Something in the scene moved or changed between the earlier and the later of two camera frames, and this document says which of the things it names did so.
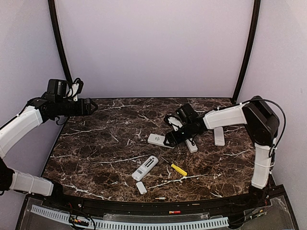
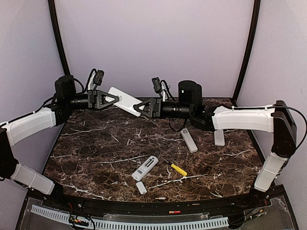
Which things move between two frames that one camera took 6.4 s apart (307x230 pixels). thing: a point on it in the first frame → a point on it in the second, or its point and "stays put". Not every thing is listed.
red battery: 175,212 stays put
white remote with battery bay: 145,167 stays put
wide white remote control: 158,140 → 125,102
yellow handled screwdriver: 180,170 stays put
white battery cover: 141,188 stays put
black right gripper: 172,137 → 156,108
